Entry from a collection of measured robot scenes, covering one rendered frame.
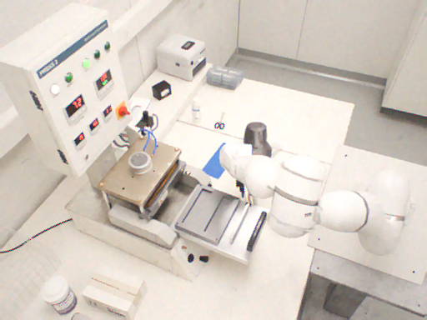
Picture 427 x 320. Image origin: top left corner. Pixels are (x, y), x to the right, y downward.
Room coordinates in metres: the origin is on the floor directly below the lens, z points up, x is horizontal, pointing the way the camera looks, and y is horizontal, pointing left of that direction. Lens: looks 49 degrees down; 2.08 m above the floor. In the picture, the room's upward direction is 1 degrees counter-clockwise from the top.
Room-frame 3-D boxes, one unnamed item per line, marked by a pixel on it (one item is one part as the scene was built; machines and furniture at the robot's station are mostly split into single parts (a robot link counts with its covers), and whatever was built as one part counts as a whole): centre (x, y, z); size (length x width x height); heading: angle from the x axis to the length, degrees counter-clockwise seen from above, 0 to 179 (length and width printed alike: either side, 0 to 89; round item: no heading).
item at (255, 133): (0.93, -0.17, 1.12); 0.18 x 0.10 x 0.13; 176
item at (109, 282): (0.53, 0.35, 0.80); 0.19 x 0.13 x 0.09; 66
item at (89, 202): (0.87, 0.28, 0.93); 0.46 x 0.35 x 0.01; 64
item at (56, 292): (0.51, 0.53, 0.83); 0.09 x 0.09 x 0.15
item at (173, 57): (1.91, 0.16, 0.88); 0.25 x 0.20 x 0.17; 60
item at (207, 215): (0.74, 0.01, 0.98); 0.20 x 0.17 x 0.03; 154
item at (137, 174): (0.88, 0.27, 1.08); 0.31 x 0.24 x 0.13; 154
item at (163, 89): (1.66, 0.27, 0.83); 0.09 x 0.06 x 0.07; 132
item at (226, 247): (0.72, -0.03, 0.97); 0.30 x 0.22 x 0.08; 64
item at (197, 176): (0.94, 0.12, 0.97); 0.26 x 0.05 x 0.07; 64
